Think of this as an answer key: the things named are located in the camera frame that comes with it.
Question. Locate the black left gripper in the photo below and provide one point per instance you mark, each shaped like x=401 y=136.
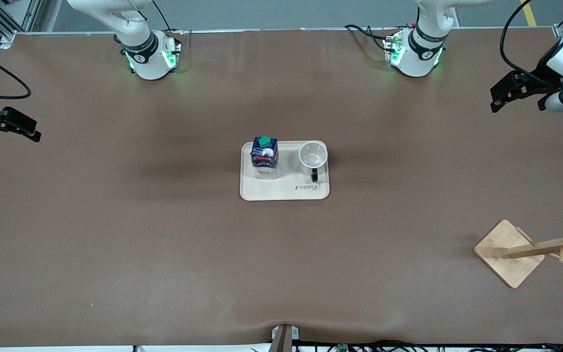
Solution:
x=539 y=78

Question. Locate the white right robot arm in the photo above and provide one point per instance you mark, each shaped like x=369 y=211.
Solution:
x=140 y=49

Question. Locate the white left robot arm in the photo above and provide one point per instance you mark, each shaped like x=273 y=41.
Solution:
x=423 y=49

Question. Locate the wooden cup rack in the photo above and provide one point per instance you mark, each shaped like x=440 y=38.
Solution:
x=508 y=259

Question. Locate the cream tray with rabbit print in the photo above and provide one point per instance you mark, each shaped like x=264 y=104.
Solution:
x=286 y=188

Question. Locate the aluminium frame profile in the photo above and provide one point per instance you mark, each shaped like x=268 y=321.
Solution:
x=8 y=19

